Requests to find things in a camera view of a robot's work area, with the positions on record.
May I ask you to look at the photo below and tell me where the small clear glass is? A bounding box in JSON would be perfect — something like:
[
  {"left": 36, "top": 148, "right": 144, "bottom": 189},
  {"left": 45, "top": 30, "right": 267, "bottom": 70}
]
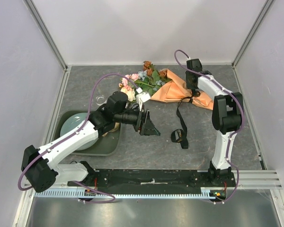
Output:
[{"left": 96, "top": 95, "right": 107, "bottom": 106}]

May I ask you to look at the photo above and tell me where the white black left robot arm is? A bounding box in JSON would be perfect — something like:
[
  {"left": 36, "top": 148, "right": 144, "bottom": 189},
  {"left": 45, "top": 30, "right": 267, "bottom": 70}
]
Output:
[{"left": 21, "top": 91, "right": 160, "bottom": 192}]

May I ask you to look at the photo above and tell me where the black printed ribbon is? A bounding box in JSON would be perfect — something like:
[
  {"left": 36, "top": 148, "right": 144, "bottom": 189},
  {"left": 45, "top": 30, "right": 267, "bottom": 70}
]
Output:
[{"left": 170, "top": 90, "right": 201, "bottom": 149}]

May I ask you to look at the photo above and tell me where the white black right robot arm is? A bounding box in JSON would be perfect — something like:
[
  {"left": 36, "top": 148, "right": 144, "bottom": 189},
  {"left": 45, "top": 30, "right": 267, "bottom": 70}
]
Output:
[{"left": 186, "top": 59, "right": 244, "bottom": 186}]

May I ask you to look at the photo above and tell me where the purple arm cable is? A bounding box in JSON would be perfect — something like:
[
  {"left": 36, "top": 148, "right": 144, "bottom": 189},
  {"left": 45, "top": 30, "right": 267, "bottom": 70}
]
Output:
[
  {"left": 174, "top": 49, "right": 246, "bottom": 205},
  {"left": 18, "top": 72, "right": 140, "bottom": 204}
]

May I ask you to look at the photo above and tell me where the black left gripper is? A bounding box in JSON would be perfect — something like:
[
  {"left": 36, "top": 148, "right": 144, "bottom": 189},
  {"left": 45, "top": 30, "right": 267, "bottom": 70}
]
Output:
[{"left": 115, "top": 104, "right": 160, "bottom": 137}]

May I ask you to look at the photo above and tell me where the beige ceramic vase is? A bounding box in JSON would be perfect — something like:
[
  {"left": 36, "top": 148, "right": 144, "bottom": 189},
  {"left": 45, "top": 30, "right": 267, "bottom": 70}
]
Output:
[{"left": 102, "top": 122, "right": 120, "bottom": 137}]

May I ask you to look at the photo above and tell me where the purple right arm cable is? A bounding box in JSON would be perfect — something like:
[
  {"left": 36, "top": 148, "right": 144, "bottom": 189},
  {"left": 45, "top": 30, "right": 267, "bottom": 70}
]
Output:
[{"left": 174, "top": 49, "right": 246, "bottom": 205}]

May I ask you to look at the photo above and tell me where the light blue plate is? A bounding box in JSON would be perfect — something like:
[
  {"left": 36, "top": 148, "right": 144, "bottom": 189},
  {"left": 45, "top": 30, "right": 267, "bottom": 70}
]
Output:
[{"left": 60, "top": 113, "right": 98, "bottom": 151}]

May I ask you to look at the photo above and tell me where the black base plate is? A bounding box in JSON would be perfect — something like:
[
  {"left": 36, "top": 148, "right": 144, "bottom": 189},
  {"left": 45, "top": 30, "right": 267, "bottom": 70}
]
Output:
[{"left": 81, "top": 169, "right": 236, "bottom": 195}]

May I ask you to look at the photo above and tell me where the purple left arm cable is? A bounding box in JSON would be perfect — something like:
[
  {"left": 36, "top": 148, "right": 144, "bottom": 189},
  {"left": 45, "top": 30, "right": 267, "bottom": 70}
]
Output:
[{"left": 18, "top": 72, "right": 140, "bottom": 204}]

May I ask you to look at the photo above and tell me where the light blue cable duct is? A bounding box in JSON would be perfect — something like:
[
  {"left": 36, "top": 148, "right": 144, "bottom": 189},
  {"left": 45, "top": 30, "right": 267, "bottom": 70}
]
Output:
[{"left": 35, "top": 188, "right": 220, "bottom": 199}]

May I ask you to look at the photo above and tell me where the orange wrapping paper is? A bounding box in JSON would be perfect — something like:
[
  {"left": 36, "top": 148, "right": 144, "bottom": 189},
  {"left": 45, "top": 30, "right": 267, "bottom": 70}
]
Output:
[{"left": 151, "top": 69, "right": 213, "bottom": 110}]

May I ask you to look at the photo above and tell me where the dark green tray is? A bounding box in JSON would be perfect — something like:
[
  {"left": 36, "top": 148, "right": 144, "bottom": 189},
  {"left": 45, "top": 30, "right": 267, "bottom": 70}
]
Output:
[{"left": 54, "top": 110, "right": 121, "bottom": 156}]

